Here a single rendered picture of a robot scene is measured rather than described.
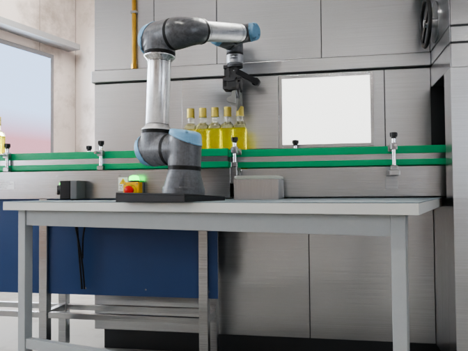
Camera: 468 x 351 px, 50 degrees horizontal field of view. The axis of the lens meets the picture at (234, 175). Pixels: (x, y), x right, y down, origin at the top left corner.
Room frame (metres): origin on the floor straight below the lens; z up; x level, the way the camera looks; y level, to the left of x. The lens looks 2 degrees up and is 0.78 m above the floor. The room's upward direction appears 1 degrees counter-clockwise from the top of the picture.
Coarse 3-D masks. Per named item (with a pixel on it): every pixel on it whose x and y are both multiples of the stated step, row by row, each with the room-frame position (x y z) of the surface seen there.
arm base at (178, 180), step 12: (168, 168) 1.77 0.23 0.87; (180, 168) 1.73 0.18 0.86; (192, 168) 1.74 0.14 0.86; (168, 180) 1.74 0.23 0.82; (180, 180) 1.72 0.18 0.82; (192, 180) 1.73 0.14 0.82; (168, 192) 1.72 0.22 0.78; (180, 192) 1.71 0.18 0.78; (192, 192) 1.72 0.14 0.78; (204, 192) 1.77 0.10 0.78
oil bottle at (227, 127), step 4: (224, 124) 2.25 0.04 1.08; (228, 124) 2.25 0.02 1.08; (232, 124) 2.25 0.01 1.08; (224, 128) 2.25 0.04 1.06; (228, 128) 2.25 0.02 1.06; (232, 128) 2.24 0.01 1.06; (224, 132) 2.25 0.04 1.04; (228, 132) 2.25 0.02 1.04; (232, 132) 2.24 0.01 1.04; (224, 136) 2.25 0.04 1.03; (228, 136) 2.24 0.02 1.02; (232, 136) 2.24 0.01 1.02; (224, 140) 2.25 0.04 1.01; (228, 140) 2.25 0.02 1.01; (224, 144) 2.25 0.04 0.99; (228, 144) 2.24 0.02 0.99; (232, 144) 2.24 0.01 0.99; (228, 148) 2.25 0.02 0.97; (228, 168) 2.25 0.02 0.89
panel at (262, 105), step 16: (192, 80) 2.43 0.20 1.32; (208, 80) 2.42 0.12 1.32; (272, 80) 2.36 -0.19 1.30; (192, 96) 2.43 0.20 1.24; (208, 96) 2.42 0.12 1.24; (224, 96) 2.40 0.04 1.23; (256, 96) 2.37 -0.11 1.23; (272, 96) 2.36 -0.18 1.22; (208, 112) 2.42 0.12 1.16; (256, 112) 2.37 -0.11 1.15; (272, 112) 2.36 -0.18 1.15; (256, 128) 2.37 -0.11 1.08; (272, 128) 2.36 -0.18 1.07; (256, 144) 2.37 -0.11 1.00; (272, 144) 2.36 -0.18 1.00; (304, 144) 2.33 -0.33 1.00; (320, 144) 2.32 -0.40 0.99; (336, 144) 2.30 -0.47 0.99; (352, 144) 2.29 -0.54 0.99; (368, 144) 2.28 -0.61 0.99
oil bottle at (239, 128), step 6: (234, 126) 2.24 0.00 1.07; (240, 126) 2.23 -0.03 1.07; (246, 126) 2.25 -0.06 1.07; (234, 132) 2.24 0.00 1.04; (240, 132) 2.23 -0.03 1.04; (246, 132) 2.25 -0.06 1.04; (240, 138) 2.23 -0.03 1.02; (246, 138) 2.25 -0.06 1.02; (240, 144) 2.23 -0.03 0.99; (246, 144) 2.25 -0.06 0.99; (246, 168) 2.24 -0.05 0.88
